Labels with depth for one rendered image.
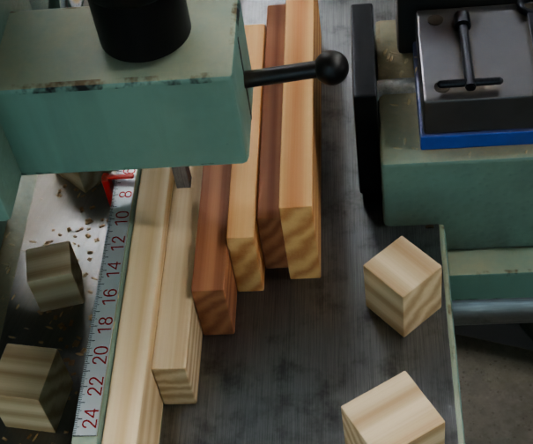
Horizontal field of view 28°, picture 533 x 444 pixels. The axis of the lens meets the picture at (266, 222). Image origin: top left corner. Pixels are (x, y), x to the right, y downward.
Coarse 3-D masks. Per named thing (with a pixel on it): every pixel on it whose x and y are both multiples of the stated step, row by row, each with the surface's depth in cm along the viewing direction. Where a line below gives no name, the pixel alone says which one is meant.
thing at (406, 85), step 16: (352, 16) 70; (368, 16) 70; (352, 32) 69; (368, 32) 69; (352, 48) 68; (368, 48) 68; (352, 64) 68; (368, 64) 67; (352, 80) 67; (368, 80) 66; (384, 80) 71; (400, 80) 71; (352, 96) 66; (368, 96) 66; (368, 112) 66; (368, 128) 68; (368, 144) 69; (368, 160) 70; (368, 176) 71; (368, 192) 72
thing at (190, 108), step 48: (192, 0) 61; (0, 48) 60; (48, 48) 60; (96, 48) 60; (192, 48) 59; (240, 48) 60; (0, 96) 59; (48, 96) 58; (96, 96) 58; (144, 96) 58; (192, 96) 58; (240, 96) 59; (48, 144) 61; (96, 144) 61; (144, 144) 61; (192, 144) 61; (240, 144) 61
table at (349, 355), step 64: (256, 0) 88; (320, 0) 87; (384, 0) 86; (448, 256) 73; (512, 256) 72; (256, 320) 67; (320, 320) 67; (448, 320) 66; (256, 384) 64; (320, 384) 64; (448, 384) 63
